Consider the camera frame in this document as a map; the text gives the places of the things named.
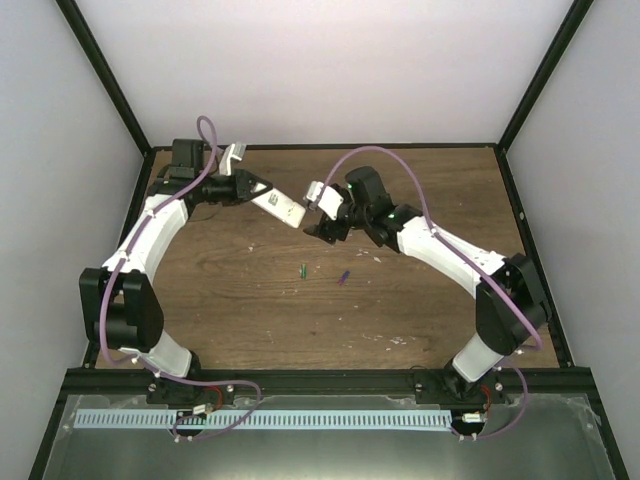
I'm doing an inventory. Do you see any white remote control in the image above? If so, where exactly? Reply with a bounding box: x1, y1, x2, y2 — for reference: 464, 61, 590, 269
251, 183, 306, 229

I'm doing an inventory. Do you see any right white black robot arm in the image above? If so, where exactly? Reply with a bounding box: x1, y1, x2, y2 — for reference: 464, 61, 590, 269
305, 166, 551, 403

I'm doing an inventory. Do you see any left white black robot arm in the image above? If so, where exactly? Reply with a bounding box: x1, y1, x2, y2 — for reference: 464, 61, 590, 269
79, 139, 273, 404

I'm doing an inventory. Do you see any purple battery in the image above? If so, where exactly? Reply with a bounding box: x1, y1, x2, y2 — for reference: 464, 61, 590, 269
338, 270, 350, 285

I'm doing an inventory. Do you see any grey metal front plate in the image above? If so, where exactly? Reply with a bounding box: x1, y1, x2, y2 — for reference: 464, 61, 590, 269
43, 394, 625, 479

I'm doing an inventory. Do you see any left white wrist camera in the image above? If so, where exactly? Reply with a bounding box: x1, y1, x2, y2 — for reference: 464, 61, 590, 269
218, 142, 246, 176

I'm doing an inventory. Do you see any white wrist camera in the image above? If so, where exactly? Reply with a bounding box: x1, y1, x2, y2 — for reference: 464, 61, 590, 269
218, 142, 246, 176
304, 181, 345, 220

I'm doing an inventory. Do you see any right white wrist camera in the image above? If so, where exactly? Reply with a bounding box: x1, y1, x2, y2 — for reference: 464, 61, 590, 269
304, 181, 345, 220

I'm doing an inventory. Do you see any black aluminium frame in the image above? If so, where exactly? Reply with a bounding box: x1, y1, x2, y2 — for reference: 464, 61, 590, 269
27, 0, 631, 480

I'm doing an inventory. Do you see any black front mounting rail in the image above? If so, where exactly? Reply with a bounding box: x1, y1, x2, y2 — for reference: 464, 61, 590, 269
64, 368, 594, 401

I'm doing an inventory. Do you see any light blue slotted cable duct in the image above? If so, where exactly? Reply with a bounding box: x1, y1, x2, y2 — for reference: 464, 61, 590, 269
73, 409, 452, 432

